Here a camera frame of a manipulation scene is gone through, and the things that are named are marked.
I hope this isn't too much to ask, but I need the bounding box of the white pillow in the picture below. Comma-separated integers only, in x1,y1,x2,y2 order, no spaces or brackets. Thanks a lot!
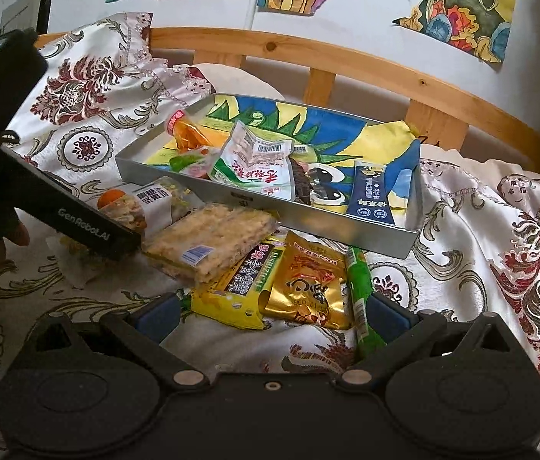
167,62,285,104

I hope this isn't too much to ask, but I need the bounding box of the green stick packet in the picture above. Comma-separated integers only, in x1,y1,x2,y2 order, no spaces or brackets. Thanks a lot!
344,245,388,360

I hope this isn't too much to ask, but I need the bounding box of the light green snack packet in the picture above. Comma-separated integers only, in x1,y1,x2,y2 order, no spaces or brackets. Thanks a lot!
170,146,220,178

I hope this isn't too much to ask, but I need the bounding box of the metal tray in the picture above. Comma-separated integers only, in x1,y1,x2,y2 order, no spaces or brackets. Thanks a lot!
115,93,424,260

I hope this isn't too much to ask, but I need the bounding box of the yellow snack packet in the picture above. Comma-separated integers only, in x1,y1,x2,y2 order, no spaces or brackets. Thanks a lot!
188,232,295,331

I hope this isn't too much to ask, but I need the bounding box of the white green snack packet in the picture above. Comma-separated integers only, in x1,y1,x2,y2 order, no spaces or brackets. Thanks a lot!
207,121,296,202

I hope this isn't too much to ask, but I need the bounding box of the floral satin blanket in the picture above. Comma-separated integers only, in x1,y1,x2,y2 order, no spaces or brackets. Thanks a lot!
0,12,540,460

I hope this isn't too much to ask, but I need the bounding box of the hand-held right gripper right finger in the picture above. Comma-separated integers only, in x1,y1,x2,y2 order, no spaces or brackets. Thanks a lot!
337,292,520,386

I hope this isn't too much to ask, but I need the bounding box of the clear packet of orange pieces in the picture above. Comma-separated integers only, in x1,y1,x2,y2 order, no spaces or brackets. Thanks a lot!
165,109,225,154

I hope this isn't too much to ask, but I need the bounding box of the crumpled clear plastic wrapper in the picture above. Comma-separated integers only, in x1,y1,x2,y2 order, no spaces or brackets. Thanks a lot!
44,232,122,291

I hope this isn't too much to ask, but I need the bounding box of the rice cracker packet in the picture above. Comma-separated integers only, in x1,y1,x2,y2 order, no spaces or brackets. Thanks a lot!
142,202,280,286

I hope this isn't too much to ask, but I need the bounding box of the gold snack packet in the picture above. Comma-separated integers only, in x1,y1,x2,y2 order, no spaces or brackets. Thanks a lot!
258,230,352,330

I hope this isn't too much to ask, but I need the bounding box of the grey tray with dinosaur drawing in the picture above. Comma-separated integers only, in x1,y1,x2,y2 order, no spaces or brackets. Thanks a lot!
148,95,421,226

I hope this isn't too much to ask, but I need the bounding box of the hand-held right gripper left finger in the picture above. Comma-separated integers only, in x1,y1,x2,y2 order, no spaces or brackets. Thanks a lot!
25,294,209,386

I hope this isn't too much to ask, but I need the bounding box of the mixed nuts packet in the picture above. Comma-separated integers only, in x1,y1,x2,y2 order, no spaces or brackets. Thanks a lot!
96,176,191,238

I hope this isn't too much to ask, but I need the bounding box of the dark blue stick packet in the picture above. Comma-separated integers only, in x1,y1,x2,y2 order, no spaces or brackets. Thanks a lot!
345,160,401,225

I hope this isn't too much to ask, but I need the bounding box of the torn dark green wall drawing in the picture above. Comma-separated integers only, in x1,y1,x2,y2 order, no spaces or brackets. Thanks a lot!
392,0,517,64

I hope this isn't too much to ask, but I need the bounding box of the dark brown snack packet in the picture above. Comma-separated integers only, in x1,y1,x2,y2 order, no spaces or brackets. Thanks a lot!
288,153,342,208

